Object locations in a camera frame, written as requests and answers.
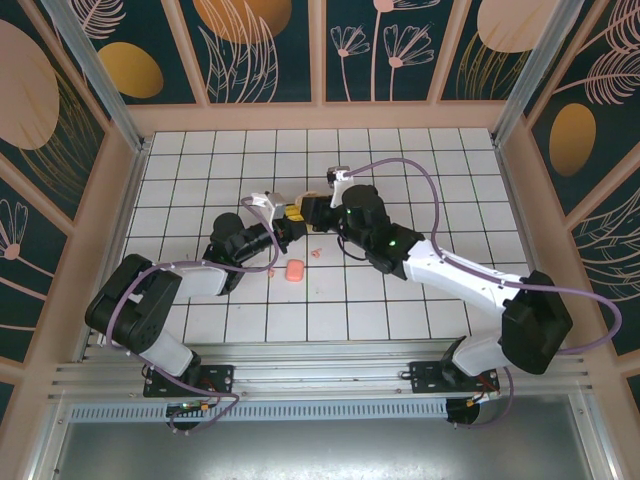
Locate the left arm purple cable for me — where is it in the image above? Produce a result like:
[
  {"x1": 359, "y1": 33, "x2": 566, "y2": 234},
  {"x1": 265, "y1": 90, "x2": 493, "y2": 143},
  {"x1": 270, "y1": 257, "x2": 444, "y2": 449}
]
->
[{"x1": 106, "y1": 197, "x2": 279, "y2": 436}]

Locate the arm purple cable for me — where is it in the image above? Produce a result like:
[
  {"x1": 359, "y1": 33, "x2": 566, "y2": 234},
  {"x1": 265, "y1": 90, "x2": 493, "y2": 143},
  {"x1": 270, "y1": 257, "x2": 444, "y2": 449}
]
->
[
  {"x1": 106, "y1": 197, "x2": 279, "y2": 436},
  {"x1": 347, "y1": 158, "x2": 624, "y2": 431}
]

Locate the grey metal sheet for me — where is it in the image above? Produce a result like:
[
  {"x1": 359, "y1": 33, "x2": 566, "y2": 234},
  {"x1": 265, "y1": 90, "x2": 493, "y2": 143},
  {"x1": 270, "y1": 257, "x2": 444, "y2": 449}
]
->
[{"x1": 29, "y1": 394, "x2": 616, "y2": 480}]

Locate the white orange wire connector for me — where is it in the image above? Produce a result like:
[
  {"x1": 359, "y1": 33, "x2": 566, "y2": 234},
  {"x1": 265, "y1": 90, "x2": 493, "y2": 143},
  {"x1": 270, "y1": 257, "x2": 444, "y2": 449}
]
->
[{"x1": 467, "y1": 388, "x2": 501, "y2": 407}]

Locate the small green circuit board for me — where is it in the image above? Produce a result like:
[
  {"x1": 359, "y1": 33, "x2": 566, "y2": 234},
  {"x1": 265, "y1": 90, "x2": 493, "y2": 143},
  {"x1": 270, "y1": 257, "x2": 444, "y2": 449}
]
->
[{"x1": 166, "y1": 399, "x2": 214, "y2": 417}]

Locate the slotted grey cable duct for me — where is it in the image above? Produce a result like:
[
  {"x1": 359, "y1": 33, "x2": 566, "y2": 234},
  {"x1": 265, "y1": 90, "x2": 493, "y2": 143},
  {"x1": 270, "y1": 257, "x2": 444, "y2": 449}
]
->
[{"x1": 69, "y1": 397, "x2": 449, "y2": 421}]

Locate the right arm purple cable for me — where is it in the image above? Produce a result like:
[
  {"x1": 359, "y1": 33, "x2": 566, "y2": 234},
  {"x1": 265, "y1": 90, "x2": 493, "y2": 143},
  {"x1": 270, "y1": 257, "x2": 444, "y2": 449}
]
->
[{"x1": 347, "y1": 158, "x2": 624, "y2": 431}]

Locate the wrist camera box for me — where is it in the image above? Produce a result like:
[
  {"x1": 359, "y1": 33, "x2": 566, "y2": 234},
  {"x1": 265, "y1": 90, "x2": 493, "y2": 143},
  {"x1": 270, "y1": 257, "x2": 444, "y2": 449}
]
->
[
  {"x1": 325, "y1": 166, "x2": 352, "y2": 209},
  {"x1": 249, "y1": 191, "x2": 290, "y2": 222}
]

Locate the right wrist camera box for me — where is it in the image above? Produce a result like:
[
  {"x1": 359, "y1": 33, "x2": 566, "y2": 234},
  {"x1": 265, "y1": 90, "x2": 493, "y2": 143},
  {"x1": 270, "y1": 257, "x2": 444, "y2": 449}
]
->
[{"x1": 325, "y1": 166, "x2": 352, "y2": 209}]

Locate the aluminium corner post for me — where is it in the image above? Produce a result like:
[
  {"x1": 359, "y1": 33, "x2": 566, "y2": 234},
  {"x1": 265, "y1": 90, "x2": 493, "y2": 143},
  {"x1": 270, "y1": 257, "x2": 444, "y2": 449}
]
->
[
  {"x1": 491, "y1": 0, "x2": 601, "y2": 146},
  {"x1": 39, "y1": 0, "x2": 151, "y2": 151}
]

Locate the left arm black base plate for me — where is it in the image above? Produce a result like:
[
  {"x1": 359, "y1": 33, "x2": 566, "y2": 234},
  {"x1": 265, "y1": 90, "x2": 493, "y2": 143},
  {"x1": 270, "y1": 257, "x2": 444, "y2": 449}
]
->
[{"x1": 143, "y1": 363, "x2": 236, "y2": 399}]

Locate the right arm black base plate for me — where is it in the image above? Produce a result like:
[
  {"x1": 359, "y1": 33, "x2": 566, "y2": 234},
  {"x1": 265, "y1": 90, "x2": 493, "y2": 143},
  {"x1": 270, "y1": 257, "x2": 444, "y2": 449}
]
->
[{"x1": 399, "y1": 359, "x2": 501, "y2": 396}]

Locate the aluminium mounting rail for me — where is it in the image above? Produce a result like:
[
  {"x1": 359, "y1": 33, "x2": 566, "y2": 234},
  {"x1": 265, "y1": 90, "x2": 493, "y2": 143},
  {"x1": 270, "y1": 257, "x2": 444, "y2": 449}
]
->
[{"x1": 47, "y1": 339, "x2": 596, "y2": 401}]

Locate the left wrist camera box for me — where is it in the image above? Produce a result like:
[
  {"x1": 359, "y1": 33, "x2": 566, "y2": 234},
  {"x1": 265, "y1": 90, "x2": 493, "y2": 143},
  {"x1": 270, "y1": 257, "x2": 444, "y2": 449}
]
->
[{"x1": 249, "y1": 191, "x2": 290, "y2": 222}]

